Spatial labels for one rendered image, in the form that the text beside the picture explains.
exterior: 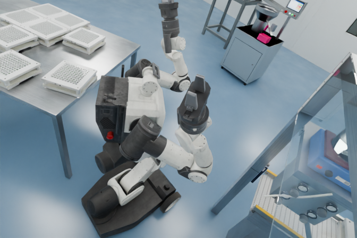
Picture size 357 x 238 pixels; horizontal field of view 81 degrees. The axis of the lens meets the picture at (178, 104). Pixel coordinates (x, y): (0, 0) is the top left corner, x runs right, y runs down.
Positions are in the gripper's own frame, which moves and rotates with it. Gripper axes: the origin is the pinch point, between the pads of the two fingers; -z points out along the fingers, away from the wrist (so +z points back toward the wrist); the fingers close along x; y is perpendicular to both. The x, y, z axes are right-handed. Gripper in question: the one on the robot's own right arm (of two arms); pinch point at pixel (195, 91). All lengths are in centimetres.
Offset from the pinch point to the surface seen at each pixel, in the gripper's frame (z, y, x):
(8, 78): 54, -116, -1
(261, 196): 89, 43, 3
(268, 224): 88, 49, -10
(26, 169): 132, -128, -45
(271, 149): 78, 40, 28
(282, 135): 67, 41, 33
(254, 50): 199, 16, 228
